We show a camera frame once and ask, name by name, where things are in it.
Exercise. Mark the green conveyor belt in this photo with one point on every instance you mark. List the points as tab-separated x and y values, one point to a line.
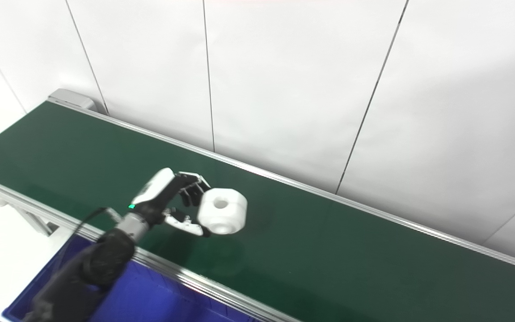
329	250
186	275

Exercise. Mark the white cylindrical plastic part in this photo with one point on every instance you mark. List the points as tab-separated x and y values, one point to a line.
222	212

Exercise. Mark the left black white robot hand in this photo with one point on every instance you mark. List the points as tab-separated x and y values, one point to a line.
157	192

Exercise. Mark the blue plastic bin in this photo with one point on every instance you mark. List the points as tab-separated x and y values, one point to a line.
150	295

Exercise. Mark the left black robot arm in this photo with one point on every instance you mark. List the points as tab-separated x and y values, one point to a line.
92	268

